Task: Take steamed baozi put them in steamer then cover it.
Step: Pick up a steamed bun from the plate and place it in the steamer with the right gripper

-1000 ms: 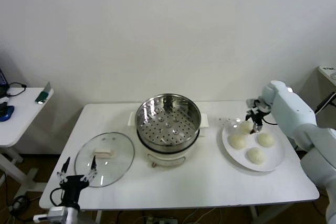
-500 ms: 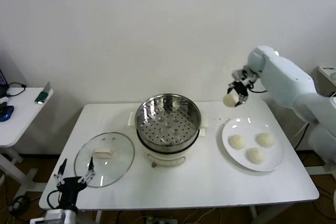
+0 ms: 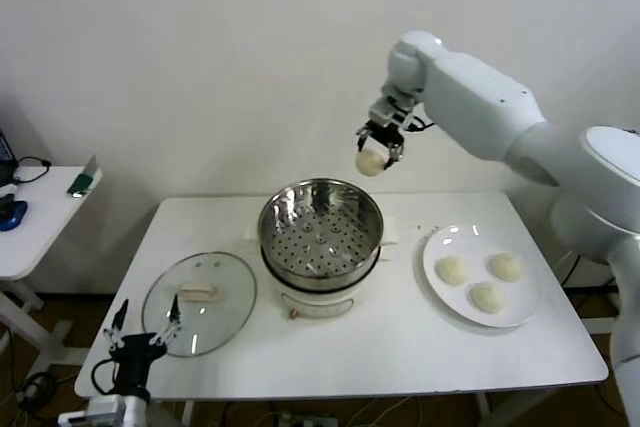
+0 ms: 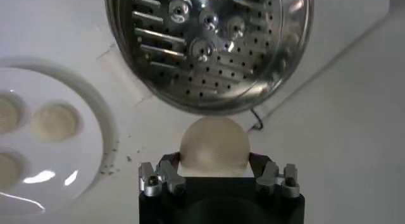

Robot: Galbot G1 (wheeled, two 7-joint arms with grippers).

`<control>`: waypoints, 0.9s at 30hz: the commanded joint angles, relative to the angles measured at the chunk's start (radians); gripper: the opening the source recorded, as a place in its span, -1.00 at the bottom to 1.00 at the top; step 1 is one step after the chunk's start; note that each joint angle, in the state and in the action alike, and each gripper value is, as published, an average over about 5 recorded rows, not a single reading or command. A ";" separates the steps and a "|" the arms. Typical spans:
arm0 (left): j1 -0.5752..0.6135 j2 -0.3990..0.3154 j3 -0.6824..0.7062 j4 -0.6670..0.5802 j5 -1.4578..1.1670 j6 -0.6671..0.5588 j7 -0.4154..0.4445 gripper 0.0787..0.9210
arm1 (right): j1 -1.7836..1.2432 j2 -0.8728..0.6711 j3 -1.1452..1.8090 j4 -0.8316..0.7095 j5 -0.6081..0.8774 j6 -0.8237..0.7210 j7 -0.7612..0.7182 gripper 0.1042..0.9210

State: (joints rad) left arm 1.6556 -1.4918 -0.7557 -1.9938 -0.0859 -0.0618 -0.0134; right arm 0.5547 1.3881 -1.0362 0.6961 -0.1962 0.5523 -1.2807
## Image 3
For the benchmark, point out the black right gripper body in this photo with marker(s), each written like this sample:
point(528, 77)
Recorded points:
point(385, 134)

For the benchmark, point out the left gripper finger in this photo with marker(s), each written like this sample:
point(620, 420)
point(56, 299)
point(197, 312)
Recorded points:
point(174, 317)
point(119, 319)

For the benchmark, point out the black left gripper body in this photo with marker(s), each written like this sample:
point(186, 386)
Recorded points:
point(132, 362)

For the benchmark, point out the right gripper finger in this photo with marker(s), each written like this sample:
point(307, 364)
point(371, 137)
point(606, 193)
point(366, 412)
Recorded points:
point(395, 154)
point(361, 139)

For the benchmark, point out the white steamed baozi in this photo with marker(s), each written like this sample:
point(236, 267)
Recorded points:
point(507, 267)
point(369, 163)
point(452, 271)
point(487, 297)

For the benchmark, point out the round glass pot lid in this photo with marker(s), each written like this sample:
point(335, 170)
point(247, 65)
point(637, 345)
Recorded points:
point(220, 272)

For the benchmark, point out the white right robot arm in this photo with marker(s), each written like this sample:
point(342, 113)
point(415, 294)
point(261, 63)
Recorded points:
point(475, 102)

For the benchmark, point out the stainless steel steamer basket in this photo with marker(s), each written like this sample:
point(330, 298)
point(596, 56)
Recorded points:
point(320, 247)

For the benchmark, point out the white side table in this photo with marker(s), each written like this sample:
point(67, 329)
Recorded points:
point(45, 227)

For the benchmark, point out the white round plate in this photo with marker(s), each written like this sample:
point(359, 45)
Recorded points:
point(500, 242)

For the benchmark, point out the white electric cooking pot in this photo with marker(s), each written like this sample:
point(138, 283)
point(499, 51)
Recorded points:
point(320, 304)

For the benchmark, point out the blue computer mouse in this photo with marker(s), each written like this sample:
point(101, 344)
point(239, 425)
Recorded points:
point(12, 214)

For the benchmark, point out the dark laptop computer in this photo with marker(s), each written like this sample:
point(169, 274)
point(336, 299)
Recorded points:
point(4, 147)

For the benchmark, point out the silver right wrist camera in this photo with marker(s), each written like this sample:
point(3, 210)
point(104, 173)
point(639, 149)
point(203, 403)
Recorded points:
point(385, 109)

